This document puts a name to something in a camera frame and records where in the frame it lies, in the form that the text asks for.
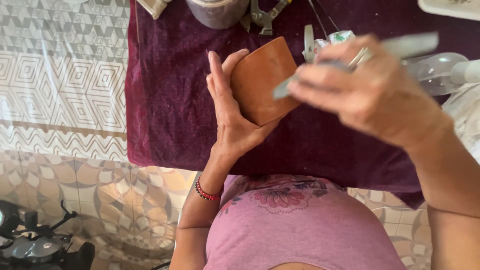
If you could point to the person's right hand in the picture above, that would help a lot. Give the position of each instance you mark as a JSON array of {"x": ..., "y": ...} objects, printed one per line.
[{"x": 375, "y": 93}]

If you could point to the person's left hand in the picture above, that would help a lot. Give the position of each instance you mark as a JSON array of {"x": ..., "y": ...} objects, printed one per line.
[{"x": 230, "y": 123}]

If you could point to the person's right fingers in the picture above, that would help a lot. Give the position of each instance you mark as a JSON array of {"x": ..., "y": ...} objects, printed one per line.
[{"x": 318, "y": 86}]

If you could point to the terracotta clay cup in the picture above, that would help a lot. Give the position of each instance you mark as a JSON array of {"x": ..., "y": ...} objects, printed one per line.
[{"x": 260, "y": 80}]

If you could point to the grey tool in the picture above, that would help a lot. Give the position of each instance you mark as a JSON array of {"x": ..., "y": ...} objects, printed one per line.
[{"x": 408, "y": 44}]

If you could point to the crumpled white printed wrapper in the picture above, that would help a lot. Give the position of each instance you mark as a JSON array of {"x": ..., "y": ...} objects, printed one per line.
[{"x": 337, "y": 38}]

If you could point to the grey metal pliers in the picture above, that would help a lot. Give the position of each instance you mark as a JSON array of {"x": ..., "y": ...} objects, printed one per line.
[{"x": 264, "y": 17}]

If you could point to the clear plastic bottle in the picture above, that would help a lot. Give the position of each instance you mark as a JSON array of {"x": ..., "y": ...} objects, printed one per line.
[{"x": 442, "y": 71}]

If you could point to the round container with dark contents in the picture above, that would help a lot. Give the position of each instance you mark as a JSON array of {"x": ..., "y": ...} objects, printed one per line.
[{"x": 217, "y": 13}]

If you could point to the dark purple velvet cloth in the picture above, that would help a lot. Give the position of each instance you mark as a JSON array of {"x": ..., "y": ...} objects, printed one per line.
[{"x": 176, "y": 112}]

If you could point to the pink floral shirt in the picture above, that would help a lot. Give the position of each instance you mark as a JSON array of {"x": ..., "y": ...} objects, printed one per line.
[{"x": 292, "y": 232}]

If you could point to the white cloth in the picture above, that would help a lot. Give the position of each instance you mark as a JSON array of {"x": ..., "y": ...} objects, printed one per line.
[{"x": 467, "y": 120}]

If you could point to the white tray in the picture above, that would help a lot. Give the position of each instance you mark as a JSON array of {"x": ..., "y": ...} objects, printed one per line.
[{"x": 450, "y": 7}]

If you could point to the beige folded packet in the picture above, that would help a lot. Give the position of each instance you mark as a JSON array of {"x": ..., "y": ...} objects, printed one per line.
[{"x": 153, "y": 7}]

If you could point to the white geometric patterned tablecloth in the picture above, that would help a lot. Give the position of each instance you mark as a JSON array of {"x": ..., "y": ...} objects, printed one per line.
[{"x": 63, "y": 75}]

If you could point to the black motorcycle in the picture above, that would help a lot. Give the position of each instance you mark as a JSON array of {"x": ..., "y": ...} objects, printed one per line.
[{"x": 33, "y": 243}]

